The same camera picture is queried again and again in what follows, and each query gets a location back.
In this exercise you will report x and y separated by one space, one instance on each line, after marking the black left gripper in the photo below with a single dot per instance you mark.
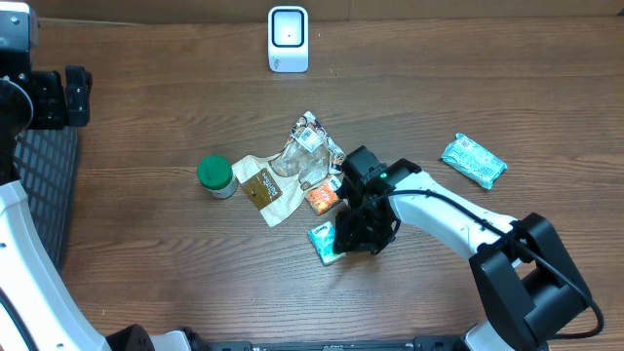
55 96

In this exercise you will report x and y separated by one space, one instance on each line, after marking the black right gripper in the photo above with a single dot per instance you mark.
356 241

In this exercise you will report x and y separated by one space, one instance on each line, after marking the green Kleenex tissue pack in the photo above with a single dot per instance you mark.
322 238

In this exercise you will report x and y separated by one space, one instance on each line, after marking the orange Kleenex tissue pack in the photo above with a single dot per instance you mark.
324 197

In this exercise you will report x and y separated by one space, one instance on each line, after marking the dried mushroom pouch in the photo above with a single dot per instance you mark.
277 184

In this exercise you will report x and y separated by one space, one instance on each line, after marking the teal wet wipes pack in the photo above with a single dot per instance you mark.
474 161

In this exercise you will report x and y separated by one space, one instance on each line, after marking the green lid jar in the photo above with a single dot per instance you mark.
216 175

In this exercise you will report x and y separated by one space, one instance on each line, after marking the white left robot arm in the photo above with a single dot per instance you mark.
37 311

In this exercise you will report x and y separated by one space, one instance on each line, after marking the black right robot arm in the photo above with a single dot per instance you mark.
528 284

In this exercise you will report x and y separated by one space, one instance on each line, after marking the white barcode scanner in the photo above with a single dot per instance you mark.
288 39

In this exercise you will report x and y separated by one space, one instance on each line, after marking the dark plastic mesh basket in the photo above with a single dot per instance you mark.
47 163

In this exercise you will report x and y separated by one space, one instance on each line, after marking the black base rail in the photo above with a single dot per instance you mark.
341 346

